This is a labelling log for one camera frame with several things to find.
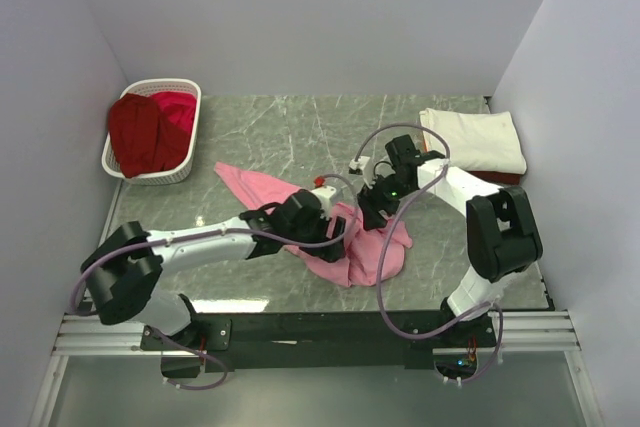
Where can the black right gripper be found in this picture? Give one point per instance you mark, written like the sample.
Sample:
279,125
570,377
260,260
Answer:
373,208

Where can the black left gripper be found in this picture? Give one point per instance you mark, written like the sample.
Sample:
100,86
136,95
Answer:
333,235

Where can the pink t-shirt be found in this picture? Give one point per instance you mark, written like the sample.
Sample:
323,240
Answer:
363,248

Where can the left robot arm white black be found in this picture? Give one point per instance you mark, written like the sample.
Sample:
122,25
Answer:
122,275

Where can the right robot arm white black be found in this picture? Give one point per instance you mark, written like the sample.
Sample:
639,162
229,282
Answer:
501,232

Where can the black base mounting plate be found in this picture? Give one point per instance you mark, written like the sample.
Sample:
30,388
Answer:
244,341

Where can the folded dark red t-shirt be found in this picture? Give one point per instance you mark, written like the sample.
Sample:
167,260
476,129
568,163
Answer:
500,178

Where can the folded white t-shirt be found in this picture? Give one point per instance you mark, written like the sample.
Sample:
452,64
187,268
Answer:
478,142

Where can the crimson red t-shirt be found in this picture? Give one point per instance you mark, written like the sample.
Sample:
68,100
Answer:
178,107

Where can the white perforated laundry basket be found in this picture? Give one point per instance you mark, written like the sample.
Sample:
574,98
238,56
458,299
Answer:
146,88

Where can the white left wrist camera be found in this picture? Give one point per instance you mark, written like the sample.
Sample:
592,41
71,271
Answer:
327,195

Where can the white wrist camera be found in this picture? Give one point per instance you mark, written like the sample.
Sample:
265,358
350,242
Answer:
327,195
364,167

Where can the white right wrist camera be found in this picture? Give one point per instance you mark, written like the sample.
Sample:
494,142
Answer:
364,167

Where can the aluminium rail frame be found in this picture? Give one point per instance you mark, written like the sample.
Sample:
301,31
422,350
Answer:
528,332

